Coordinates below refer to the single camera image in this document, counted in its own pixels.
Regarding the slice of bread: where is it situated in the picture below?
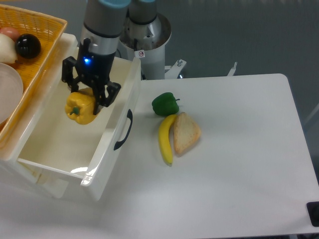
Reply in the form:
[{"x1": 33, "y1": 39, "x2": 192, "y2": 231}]
[{"x1": 173, "y1": 112, "x2": 201, "y2": 155}]

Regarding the white bowl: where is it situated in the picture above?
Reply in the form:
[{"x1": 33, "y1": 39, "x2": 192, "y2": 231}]
[{"x1": 0, "y1": 63, "x2": 23, "y2": 123}]

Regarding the open white upper drawer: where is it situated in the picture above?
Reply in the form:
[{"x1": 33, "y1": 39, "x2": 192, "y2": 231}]
[{"x1": 19, "y1": 58, "x2": 141, "y2": 200}]

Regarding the metal table bracket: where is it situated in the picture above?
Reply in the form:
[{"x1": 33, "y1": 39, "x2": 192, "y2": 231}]
[{"x1": 164, "y1": 59, "x2": 187, "y2": 79}]

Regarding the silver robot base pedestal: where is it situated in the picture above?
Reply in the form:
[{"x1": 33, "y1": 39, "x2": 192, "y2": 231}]
[{"x1": 118, "y1": 13, "x2": 171, "y2": 80}]

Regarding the black drawer handle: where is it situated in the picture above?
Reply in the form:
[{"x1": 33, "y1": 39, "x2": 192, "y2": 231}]
[{"x1": 113, "y1": 109, "x2": 133, "y2": 151}]

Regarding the orange woven basket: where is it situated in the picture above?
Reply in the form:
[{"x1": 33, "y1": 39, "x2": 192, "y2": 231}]
[{"x1": 0, "y1": 4, "x2": 67, "y2": 148}]

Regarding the black object at table corner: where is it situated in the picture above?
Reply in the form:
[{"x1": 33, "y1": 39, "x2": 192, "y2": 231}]
[{"x1": 306, "y1": 201, "x2": 319, "y2": 227}]

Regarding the red apple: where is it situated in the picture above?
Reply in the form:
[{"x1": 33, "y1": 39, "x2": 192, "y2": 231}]
[{"x1": 0, "y1": 27, "x2": 20, "y2": 41}]

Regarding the yellow bell pepper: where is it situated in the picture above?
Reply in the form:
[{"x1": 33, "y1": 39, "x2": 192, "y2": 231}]
[{"x1": 64, "y1": 88, "x2": 99, "y2": 125}]

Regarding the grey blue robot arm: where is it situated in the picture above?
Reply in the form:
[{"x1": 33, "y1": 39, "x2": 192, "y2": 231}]
[{"x1": 61, "y1": 0, "x2": 157, "y2": 115}]

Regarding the black round fruit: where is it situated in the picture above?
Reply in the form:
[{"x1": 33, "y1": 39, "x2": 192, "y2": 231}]
[{"x1": 15, "y1": 34, "x2": 41, "y2": 59}]

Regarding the green bell pepper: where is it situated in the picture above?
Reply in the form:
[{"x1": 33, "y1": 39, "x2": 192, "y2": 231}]
[{"x1": 152, "y1": 92, "x2": 179, "y2": 117}]

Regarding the yellow banana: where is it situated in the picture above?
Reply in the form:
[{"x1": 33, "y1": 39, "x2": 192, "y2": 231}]
[{"x1": 158, "y1": 115, "x2": 177, "y2": 166}]

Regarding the white drawer cabinet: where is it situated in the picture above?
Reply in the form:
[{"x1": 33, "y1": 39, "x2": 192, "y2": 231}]
[{"x1": 0, "y1": 33, "x2": 78, "y2": 198}]

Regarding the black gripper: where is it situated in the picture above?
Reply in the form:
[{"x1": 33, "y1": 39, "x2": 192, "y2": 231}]
[{"x1": 61, "y1": 38, "x2": 121, "y2": 115}]

